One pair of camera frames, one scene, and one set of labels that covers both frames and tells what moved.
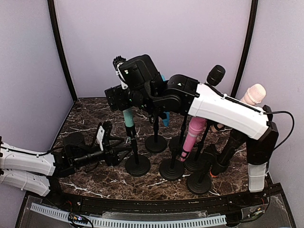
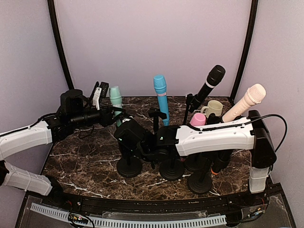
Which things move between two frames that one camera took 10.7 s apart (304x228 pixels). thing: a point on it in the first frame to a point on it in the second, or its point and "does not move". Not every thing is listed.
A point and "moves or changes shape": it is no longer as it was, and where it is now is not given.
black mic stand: (172, 169) does not move
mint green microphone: (128, 116) moves or changes shape
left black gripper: (114, 158) to (106, 115)
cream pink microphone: (254, 94) does not move
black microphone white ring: (215, 75) does not move
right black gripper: (113, 95) to (124, 153)
